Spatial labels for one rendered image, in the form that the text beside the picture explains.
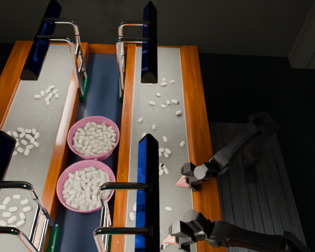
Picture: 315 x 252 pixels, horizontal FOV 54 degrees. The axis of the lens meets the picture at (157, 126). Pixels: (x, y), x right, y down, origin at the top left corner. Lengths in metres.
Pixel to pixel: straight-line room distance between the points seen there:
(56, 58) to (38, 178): 0.88
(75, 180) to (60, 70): 0.80
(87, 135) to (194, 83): 0.71
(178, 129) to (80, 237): 0.73
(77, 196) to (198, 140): 0.66
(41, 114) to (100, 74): 0.50
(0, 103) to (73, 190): 0.70
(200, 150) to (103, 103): 0.67
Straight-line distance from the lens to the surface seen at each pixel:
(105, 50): 2.24
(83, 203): 1.48
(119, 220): 1.40
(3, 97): 1.96
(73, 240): 1.49
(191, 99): 1.81
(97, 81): 2.05
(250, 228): 1.57
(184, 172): 1.35
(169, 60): 2.10
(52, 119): 1.79
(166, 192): 1.48
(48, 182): 1.54
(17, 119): 1.85
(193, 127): 1.68
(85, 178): 1.56
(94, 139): 1.67
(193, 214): 1.15
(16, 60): 2.18
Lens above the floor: 2.06
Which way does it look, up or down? 51 degrees down
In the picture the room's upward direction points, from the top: 4 degrees clockwise
